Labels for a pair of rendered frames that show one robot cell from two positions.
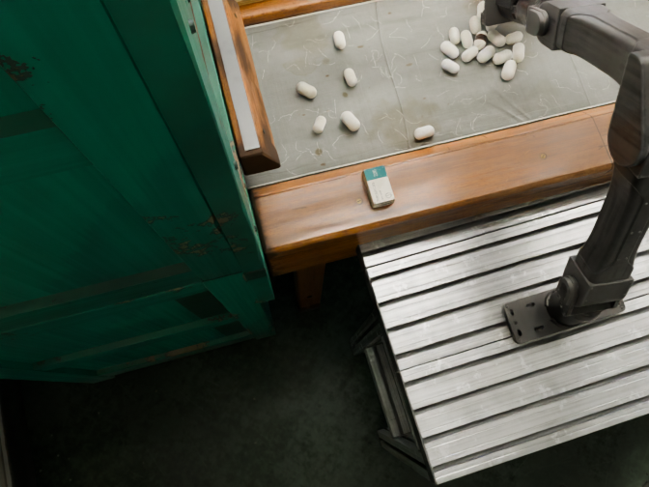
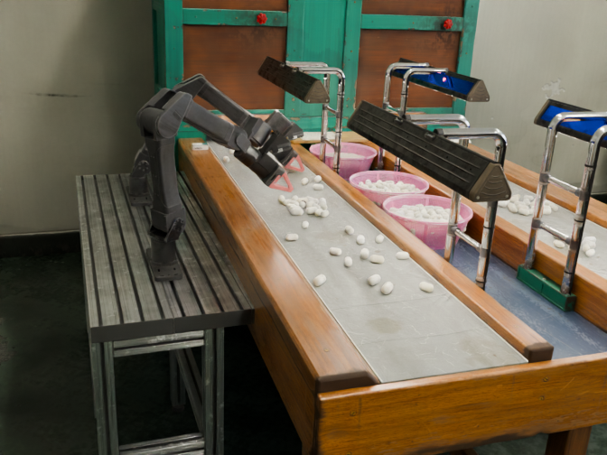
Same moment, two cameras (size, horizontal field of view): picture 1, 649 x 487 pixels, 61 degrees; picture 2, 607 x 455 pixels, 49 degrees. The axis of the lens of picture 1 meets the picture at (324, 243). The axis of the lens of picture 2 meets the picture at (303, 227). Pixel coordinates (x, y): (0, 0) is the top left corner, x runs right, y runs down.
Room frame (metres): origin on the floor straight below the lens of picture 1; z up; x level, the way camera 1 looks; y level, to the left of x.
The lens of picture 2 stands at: (0.87, -2.57, 1.39)
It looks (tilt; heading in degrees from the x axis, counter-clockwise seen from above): 20 degrees down; 93
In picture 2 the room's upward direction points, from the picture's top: 3 degrees clockwise
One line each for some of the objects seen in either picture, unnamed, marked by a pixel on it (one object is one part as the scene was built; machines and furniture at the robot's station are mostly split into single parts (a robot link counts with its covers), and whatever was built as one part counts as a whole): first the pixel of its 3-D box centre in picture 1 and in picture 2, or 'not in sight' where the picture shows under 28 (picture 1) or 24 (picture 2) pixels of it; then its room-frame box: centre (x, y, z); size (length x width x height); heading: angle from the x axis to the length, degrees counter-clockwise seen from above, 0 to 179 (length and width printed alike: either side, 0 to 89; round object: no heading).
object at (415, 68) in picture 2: not in sight; (412, 125); (1.12, -0.06, 0.90); 0.20 x 0.19 x 0.45; 111
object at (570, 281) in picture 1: (589, 292); (140, 166); (0.19, -0.41, 0.77); 0.09 x 0.06 x 0.06; 106
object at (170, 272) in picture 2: not in sight; (163, 251); (0.42, -0.96, 0.71); 0.20 x 0.07 x 0.08; 113
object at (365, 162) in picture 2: not in sight; (342, 161); (0.87, 0.03, 0.72); 0.27 x 0.27 x 0.10
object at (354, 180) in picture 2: not in sight; (387, 194); (1.03, -0.38, 0.72); 0.27 x 0.27 x 0.10
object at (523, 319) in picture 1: (573, 304); (138, 185); (0.19, -0.41, 0.71); 0.20 x 0.07 x 0.08; 113
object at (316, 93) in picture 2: not in sight; (290, 77); (0.67, -0.23, 1.08); 0.62 x 0.08 x 0.07; 111
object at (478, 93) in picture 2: not in sight; (435, 77); (1.20, -0.03, 1.08); 0.62 x 0.08 x 0.07; 111
